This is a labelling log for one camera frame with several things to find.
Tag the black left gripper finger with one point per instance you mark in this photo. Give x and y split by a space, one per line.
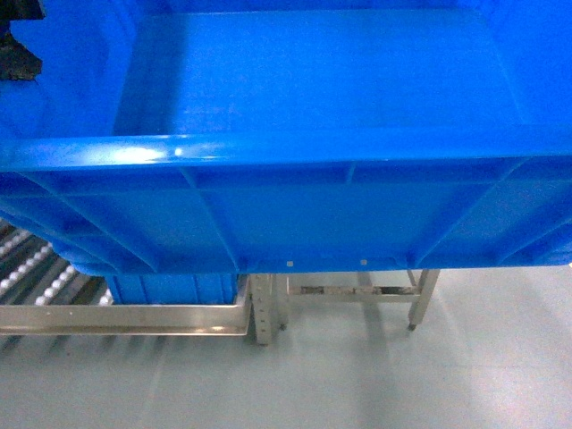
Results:
17 62

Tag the large blue plastic crate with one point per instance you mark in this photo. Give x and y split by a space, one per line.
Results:
293 136

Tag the steel roller conveyor shelf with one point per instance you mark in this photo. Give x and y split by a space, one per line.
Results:
41 294

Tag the blue crate on shelf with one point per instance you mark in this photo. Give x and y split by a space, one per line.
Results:
174 289

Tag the stainless steel table frame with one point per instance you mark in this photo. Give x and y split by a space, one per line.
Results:
395 287

